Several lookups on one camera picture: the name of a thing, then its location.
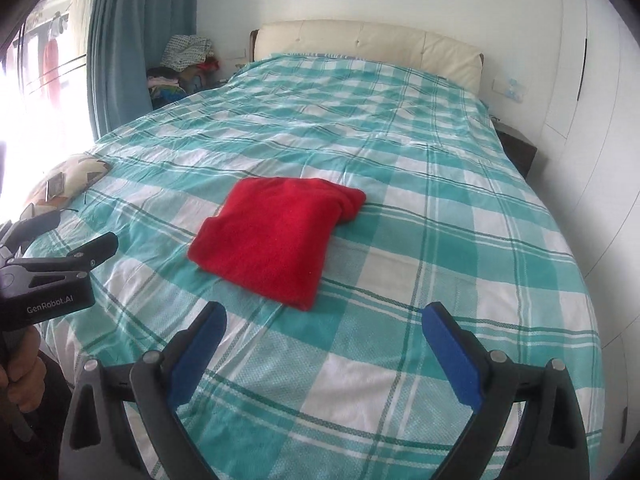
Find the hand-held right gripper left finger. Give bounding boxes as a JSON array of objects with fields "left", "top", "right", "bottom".
[{"left": 59, "top": 301, "right": 228, "bottom": 480}]

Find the white wall socket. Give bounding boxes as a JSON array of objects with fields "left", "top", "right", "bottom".
[{"left": 492, "top": 77, "right": 527, "bottom": 101}]

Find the person's left hand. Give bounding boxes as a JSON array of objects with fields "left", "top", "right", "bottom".
[{"left": 0, "top": 327, "right": 47, "bottom": 411}]

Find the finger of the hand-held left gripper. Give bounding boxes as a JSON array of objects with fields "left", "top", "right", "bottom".
[
  {"left": 10, "top": 231, "right": 119, "bottom": 273},
  {"left": 0, "top": 205, "right": 66, "bottom": 256}
]

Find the teal checked bedsheet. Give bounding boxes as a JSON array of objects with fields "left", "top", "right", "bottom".
[{"left": 35, "top": 52, "right": 601, "bottom": 480}]

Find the pile of clothes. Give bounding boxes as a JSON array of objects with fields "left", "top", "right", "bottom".
[{"left": 146, "top": 34, "right": 221, "bottom": 110}]

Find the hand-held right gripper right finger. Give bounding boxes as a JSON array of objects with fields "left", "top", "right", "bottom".
[{"left": 421, "top": 302, "right": 591, "bottom": 480}]

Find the cream padded headboard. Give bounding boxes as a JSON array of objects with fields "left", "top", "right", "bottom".
[{"left": 249, "top": 20, "right": 485, "bottom": 96}]

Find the thin black cord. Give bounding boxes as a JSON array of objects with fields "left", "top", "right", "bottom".
[{"left": 62, "top": 189, "right": 97, "bottom": 212}]

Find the red sweater with white rabbit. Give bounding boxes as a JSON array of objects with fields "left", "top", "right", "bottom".
[{"left": 187, "top": 177, "right": 367, "bottom": 312}]

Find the red hanging garment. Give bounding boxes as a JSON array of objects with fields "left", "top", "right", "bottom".
[{"left": 42, "top": 40, "right": 62, "bottom": 103}]

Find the white wardrobe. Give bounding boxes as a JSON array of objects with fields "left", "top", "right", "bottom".
[{"left": 542, "top": 0, "right": 640, "bottom": 361}]

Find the dark wooden nightstand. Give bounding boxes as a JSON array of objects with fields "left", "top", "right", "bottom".
[{"left": 492, "top": 120, "right": 538, "bottom": 181}]

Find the blue curtain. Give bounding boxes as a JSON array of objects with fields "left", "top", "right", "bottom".
[{"left": 86, "top": 0, "right": 201, "bottom": 143}]

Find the patterned beige pillow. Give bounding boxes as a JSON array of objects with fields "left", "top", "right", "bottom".
[{"left": 22, "top": 154, "right": 112, "bottom": 211}]

